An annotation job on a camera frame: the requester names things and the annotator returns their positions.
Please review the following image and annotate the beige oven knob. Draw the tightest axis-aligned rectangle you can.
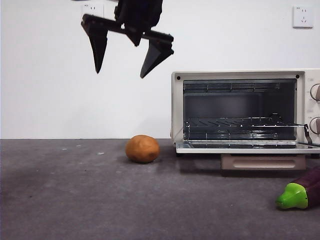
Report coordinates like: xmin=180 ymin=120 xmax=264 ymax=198
xmin=309 ymin=117 xmax=320 ymax=135
xmin=309 ymin=84 xmax=320 ymax=102

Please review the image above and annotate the purple toy eggplant green cap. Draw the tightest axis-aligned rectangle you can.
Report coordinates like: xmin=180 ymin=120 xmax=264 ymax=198
xmin=275 ymin=164 xmax=320 ymax=210

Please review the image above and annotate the white wall socket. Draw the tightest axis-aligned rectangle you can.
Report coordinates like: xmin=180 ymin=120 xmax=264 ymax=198
xmin=81 ymin=3 xmax=105 ymax=20
xmin=292 ymin=6 xmax=314 ymax=29

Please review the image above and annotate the brown potato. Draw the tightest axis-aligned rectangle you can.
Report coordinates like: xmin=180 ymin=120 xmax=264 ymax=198
xmin=124 ymin=134 xmax=161 ymax=164

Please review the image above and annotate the glass oven door beige handle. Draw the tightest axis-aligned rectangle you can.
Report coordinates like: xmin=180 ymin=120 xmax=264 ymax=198
xmin=174 ymin=139 xmax=320 ymax=171

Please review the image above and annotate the white toaster oven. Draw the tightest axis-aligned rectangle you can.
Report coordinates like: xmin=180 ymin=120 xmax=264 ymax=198
xmin=170 ymin=68 xmax=320 ymax=159

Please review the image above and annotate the metal wire oven rack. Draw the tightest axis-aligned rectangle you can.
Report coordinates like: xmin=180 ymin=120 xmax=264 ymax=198
xmin=184 ymin=113 xmax=309 ymax=131

